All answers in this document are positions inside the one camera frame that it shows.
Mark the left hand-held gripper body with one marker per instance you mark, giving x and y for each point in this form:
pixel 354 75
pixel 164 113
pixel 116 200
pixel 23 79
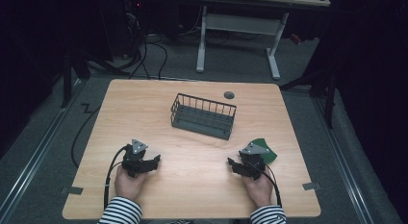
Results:
pixel 136 155

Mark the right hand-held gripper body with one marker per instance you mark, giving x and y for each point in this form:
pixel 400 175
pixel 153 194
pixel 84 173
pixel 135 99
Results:
pixel 254 158

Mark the green sheet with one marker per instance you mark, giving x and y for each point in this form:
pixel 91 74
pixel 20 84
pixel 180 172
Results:
pixel 268 153

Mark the person's right hand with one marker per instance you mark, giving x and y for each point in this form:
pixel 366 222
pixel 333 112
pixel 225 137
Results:
pixel 260 192

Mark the person's left hand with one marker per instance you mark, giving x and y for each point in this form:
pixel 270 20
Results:
pixel 128 186

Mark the grey tape piece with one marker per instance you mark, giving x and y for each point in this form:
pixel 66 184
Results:
pixel 311 186
pixel 74 190

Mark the grey round table grommet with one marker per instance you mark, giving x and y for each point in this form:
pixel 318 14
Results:
pixel 229 95

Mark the black metal stand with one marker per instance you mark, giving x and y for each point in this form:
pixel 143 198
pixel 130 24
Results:
pixel 327 89
pixel 67 79

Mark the white-legged wooden desk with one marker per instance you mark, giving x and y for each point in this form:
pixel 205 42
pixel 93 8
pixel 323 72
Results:
pixel 243 24

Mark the metal floor rail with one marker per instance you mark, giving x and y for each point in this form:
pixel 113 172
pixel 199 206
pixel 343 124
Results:
pixel 344 166
pixel 35 156

